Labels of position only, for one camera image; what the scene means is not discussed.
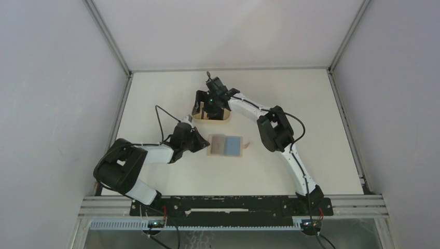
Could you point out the wooden oval tray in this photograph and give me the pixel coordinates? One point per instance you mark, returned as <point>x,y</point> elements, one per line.
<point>214,114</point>

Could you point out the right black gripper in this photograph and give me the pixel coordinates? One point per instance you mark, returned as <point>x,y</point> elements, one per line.
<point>203,96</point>

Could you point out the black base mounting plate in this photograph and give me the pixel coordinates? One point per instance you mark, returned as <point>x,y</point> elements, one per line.
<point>230,211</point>

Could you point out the beige card holder wallet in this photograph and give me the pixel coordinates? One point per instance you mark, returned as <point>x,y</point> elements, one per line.
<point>234,146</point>

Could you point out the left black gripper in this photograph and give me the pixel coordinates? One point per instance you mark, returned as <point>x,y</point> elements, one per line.
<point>201,143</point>

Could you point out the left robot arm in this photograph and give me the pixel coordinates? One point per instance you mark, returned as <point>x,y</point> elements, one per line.
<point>120,168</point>

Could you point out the grey card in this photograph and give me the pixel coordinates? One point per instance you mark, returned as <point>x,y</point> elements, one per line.
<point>218,144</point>

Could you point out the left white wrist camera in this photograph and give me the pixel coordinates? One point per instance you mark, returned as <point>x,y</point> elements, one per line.
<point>188,119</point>

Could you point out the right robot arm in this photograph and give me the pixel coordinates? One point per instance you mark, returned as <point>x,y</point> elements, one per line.
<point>275,130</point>

